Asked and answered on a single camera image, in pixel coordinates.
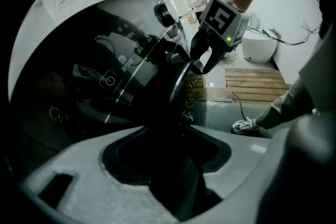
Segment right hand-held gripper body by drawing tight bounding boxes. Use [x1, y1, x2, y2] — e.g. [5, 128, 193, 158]
[196, 0, 251, 54]

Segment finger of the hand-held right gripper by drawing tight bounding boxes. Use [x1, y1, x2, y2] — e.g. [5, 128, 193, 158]
[201, 43, 229, 76]
[189, 26, 213, 61]

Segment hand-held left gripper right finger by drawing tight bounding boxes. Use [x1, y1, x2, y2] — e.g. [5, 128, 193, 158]
[187, 124, 274, 224]

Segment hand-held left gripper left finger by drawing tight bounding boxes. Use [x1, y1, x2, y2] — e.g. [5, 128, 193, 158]
[19, 125, 184, 224]

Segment black round washing machine door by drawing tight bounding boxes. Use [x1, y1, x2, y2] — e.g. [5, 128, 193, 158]
[157, 59, 205, 132]

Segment black washing machine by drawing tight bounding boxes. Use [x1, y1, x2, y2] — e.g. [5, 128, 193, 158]
[7, 0, 196, 158]

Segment small cardboard box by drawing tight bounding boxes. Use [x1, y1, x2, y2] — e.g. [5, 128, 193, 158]
[183, 11, 198, 25]

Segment brown wooden board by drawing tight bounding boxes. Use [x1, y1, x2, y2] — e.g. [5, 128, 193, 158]
[183, 75, 234, 103]

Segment person's left white sneaker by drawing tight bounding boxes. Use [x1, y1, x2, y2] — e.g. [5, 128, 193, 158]
[232, 116, 261, 135]

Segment white round tub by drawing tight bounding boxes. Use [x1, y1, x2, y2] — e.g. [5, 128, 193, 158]
[240, 33, 279, 63]

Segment silver round control knob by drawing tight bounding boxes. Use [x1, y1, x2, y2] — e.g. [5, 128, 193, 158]
[153, 1, 176, 27]

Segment wooden slatted pallet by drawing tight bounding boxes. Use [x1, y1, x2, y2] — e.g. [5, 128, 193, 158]
[225, 68, 292, 105]

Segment person's grey trousers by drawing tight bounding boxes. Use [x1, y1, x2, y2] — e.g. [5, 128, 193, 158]
[256, 20, 336, 131]

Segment thin black wall cable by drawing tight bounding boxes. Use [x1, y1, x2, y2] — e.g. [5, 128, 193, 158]
[246, 20, 322, 46]

